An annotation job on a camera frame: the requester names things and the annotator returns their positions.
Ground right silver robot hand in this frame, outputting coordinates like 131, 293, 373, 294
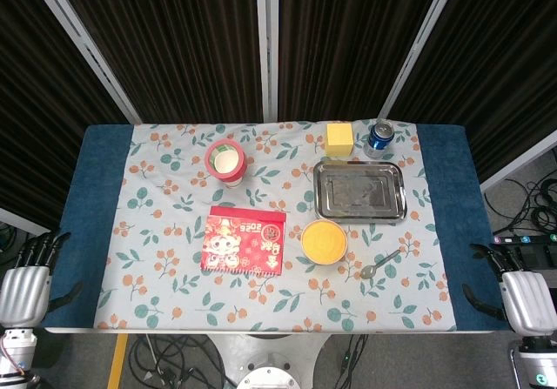
461, 243, 553, 338

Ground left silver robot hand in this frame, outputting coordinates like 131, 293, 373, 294
0, 231, 84, 329

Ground translucent grey plastic spoon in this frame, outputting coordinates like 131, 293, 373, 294
359, 249, 402, 280

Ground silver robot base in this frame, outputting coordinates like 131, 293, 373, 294
206, 332, 332, 389

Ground stainless steel tray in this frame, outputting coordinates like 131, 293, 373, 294
312, 159, 408, 225

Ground orange bowl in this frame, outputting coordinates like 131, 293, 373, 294
300, 218, 349, 266

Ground black power strip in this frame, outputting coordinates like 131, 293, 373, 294
493, 233, 557, 247

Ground yellow floor tape strip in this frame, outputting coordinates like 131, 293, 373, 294
106, 334, 130, 389

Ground blue table cover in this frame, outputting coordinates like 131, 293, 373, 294
43, 123, 510, 332

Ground floral fruit print tablecloth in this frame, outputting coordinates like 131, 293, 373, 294
93, 118, 458, 333

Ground dark corrugated screen panel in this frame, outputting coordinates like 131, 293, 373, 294
277, 0, 445, 121
51, 0, 265, 124
0, 0, 131, 230
388, 0, 557, 185

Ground blue soda can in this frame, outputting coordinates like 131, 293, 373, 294
364, 117, 396, 160

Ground red 2026 spiral calendar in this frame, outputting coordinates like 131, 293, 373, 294
199, 205, 287, 276

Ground red tape roll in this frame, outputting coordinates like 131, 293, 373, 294
204, 138, 248, 184

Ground yellow foam cube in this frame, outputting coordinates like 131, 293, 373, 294
325, 122, 354, 158

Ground white screen frame post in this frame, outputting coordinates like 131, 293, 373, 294
480, 128, 557, 192
377, 0, 449, 120
23, 0, 143, 124
254, 0, 279, 123
0, 208, 51, 237

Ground black floor cable bundle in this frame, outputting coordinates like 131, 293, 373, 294
484, 173, 557, 234
337, 333, 371, 389
128, 334, 232, 389

